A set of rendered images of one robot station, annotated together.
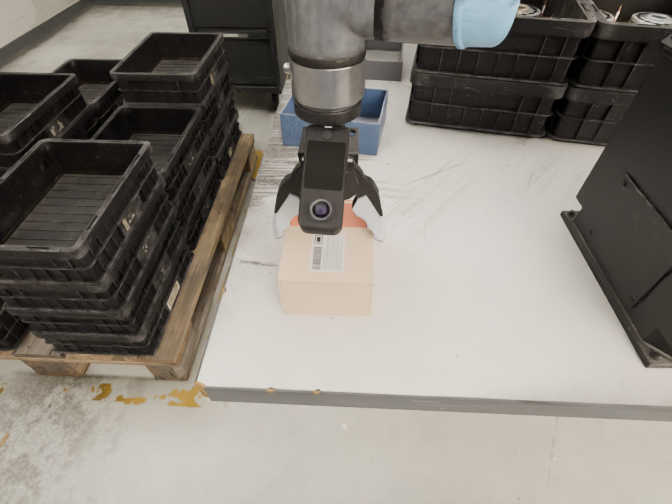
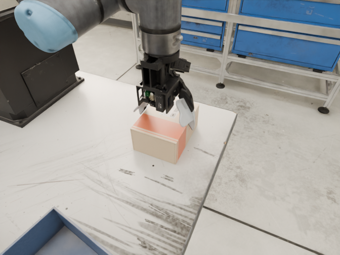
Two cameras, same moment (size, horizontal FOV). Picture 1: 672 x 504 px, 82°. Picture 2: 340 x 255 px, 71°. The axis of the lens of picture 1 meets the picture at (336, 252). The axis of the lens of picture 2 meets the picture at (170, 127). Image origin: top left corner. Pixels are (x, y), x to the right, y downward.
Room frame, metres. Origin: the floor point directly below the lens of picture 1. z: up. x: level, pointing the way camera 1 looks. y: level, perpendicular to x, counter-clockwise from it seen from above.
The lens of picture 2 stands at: (0.79, 0.19, 1.16)
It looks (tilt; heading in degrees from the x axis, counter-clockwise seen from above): 43 degrees down; 202
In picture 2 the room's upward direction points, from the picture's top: straight up
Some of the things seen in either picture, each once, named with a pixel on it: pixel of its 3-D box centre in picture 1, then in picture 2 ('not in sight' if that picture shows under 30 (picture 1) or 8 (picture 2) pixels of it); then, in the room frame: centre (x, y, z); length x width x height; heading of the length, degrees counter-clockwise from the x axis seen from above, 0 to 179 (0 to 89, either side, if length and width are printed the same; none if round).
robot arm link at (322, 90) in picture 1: (324, 77); (162, 39); (0.39, 0.01, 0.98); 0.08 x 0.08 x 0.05
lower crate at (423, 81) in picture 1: (477, 69); not in sight; (0.94, -0.34, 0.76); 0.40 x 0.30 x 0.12; 167
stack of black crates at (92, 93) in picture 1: (100, 118); not in sight; (1.53, 1.01, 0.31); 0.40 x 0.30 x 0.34; 178
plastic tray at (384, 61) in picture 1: (354, 54); not in sight; (1.13, -0.05, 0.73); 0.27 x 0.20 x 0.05; 82
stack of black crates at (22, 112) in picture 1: (39, 162); not in sight; (1.13, 1.03, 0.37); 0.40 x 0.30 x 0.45; 178
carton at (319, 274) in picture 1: (329, 253); (166, 126); (0.37, 0.01, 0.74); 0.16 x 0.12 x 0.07; 178
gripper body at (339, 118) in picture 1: (328, 144); (160, 78); (0.40, 0.01, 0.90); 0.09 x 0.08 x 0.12; 177
